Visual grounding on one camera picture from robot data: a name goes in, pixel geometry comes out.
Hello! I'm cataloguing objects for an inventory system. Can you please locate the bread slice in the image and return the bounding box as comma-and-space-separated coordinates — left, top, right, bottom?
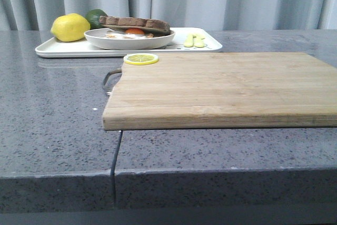
103, 27, 171, 39
99, 16, 171, 35

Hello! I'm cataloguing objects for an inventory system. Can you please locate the fried egg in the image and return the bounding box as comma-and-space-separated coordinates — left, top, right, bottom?
105, 28, 154, 39

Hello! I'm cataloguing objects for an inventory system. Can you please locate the white round plate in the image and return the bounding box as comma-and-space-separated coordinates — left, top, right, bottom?
84, 28, 175, 50

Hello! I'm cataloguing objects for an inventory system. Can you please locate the white bear-print tray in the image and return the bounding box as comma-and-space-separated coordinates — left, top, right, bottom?
35, 27, 223, 58

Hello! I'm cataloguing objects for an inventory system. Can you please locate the wooden cutting board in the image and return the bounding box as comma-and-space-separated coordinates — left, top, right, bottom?
102, 52, 336, 130

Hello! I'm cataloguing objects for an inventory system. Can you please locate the yellow lemon slice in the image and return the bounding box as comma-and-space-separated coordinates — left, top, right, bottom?
123, 53, 159, 65

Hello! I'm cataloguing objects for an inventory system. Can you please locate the yellow plastic fork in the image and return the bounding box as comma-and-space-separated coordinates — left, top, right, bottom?
184, 33, 196, 47

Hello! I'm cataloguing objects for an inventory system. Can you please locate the yellow plastic knife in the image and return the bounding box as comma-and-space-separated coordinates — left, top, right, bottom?
193, 33, 205, 48

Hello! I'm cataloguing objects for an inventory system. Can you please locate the green lime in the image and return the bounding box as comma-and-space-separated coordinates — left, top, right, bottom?
85, 9, 107, 30

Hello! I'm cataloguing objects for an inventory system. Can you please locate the metal cutting board handle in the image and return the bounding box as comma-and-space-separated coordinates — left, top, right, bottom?
102, 68, 122, 93

